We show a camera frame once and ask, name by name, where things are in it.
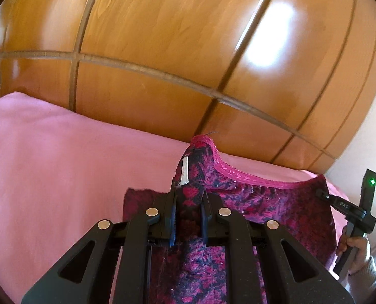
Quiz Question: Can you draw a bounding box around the dark red patterned garment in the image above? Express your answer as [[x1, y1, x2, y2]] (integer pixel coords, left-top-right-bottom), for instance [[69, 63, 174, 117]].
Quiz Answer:
[[112, 136, 353, 303]]

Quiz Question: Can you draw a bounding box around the person's right hand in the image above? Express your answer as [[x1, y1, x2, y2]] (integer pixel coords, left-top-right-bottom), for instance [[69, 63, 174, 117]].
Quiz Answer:
[[336, 226, 371, 275]]

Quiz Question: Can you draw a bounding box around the pink quilted bedspread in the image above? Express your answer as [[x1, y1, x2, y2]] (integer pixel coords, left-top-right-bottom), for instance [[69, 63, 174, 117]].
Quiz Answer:
[[0, 91, 350, 304]]

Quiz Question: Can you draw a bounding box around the wooden panelled headboard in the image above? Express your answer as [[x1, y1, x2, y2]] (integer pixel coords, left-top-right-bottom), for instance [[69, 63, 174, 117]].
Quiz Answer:
[[0, 0, 376, 173]]

